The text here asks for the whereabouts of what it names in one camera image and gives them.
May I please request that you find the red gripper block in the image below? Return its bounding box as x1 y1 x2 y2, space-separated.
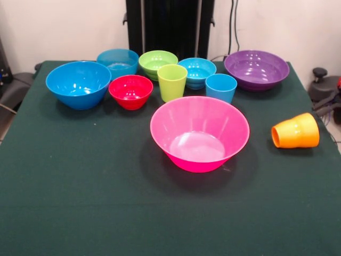
313 76 341 118

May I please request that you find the orange cup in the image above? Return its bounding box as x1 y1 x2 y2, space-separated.
271 118 302 149
291 112 320 148

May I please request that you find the large purple bowl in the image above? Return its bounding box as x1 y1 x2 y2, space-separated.
224 50 290 92

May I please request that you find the large pink bowl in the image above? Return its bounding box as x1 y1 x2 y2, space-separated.
150 95 250 173

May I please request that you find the small cyan bowl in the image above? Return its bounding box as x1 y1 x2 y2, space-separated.
177 57 217 90

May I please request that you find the dark grey machine base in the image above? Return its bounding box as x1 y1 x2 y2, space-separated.
0 71 35 113
308 67 341 107

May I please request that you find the blue cup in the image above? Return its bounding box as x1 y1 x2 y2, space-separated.
205 74 238 104

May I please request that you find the green cup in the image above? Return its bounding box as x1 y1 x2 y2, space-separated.
157 63 189 103

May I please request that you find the small green bowl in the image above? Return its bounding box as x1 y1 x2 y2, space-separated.
138 50 179 82

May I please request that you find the small red bowl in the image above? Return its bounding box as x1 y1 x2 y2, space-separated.
108 75 154 111

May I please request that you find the small blue bowl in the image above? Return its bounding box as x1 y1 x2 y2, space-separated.
96 48 140 82

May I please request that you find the large blue bowl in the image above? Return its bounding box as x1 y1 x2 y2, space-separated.
45 61 112 111

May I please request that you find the dark green tablecloth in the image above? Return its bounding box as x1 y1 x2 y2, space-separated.
0 60 341 256

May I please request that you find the black equipment case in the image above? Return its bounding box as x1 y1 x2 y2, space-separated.
0 38 13 89

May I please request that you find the black wall cable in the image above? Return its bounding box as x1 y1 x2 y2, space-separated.
228 0 241 60

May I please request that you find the black pedestal column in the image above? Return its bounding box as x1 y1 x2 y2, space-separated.
122 0 216 62

